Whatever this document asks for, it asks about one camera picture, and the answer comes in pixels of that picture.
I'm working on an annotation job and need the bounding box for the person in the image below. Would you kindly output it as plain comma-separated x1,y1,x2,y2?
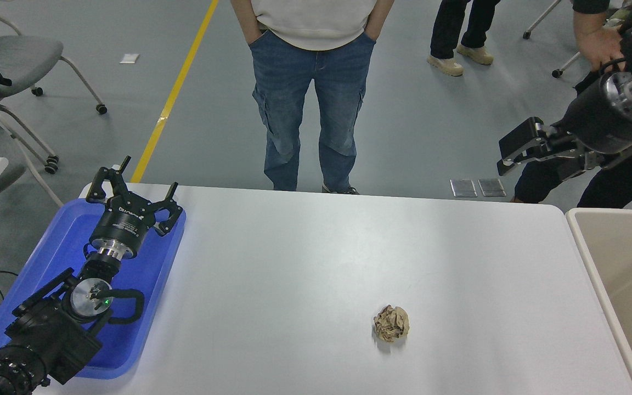
430,0,500,77
513,0,632,210
230,0,395,195

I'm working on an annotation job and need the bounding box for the metal floor plate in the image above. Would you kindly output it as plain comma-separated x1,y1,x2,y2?
450,179,478,198
478,178,507,198

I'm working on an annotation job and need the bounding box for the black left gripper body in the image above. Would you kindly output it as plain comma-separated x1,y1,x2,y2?
89,195,155,259

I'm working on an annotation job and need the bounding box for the large pale bin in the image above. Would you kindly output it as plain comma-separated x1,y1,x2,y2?
566,207,632,395

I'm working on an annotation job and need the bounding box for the white-legged wheeled chair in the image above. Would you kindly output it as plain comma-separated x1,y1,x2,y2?
551,50,584,78

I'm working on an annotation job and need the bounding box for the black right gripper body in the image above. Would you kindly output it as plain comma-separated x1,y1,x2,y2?
560,77,632,155

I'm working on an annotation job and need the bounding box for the grey wheeled office chair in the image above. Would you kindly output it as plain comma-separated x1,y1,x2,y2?
0,0,108,116

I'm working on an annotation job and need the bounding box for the person's hand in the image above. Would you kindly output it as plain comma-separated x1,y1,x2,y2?
578,26,627,73

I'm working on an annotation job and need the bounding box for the tan paper ball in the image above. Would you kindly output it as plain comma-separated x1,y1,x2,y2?
374,305,410,343

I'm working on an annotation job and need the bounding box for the blue plastic tray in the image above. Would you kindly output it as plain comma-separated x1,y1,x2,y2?
0,197,187,380

